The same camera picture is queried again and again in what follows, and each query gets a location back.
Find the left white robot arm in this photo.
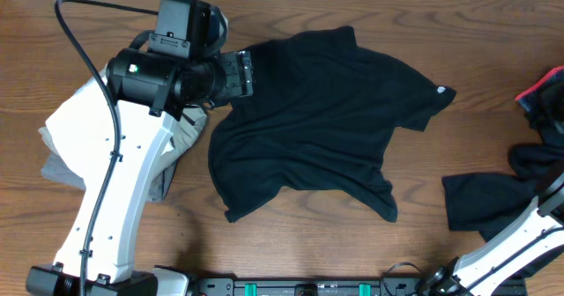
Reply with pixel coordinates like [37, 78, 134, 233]
[26, 48, 253, 295]

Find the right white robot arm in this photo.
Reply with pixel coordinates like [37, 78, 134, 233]
[418, 72, 563, 295]

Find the black shorts red waistband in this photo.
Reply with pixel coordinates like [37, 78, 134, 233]
[442, 66, 563, 241]

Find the black t-shirt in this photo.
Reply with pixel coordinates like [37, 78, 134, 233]
[208, 26, 456, 222]

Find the beige folded cloth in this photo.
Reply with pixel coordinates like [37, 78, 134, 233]
[147, 108, 207, 203]

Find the white folded cloth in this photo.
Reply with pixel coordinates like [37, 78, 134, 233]
[45, 66, 177, 182]

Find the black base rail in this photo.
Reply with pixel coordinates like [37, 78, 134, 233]
[189, 277, 528, 296]

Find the grey folded cloth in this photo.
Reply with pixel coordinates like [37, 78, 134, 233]
[38, 127, 85, 190]

